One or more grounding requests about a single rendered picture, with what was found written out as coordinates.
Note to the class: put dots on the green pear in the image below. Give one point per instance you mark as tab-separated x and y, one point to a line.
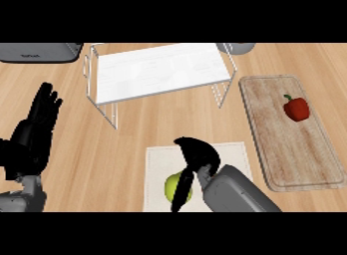
172	189

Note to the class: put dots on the grey appliance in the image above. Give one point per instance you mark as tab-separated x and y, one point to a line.
34	52

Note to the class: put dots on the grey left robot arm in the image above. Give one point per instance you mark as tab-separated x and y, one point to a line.
20	199

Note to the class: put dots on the red bell pepper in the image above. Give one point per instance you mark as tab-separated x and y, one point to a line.
298	108

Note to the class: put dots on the cream placemat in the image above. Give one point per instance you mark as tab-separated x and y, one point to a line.
162	159

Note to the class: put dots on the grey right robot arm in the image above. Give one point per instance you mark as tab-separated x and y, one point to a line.
236	192

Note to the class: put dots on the grey round container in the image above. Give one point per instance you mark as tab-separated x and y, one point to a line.
237	48

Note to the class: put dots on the wooden cutting board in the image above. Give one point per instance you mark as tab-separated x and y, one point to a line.
289	139

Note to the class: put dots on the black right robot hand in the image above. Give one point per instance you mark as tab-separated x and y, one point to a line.
199	156

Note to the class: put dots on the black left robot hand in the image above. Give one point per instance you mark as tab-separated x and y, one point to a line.
31	132

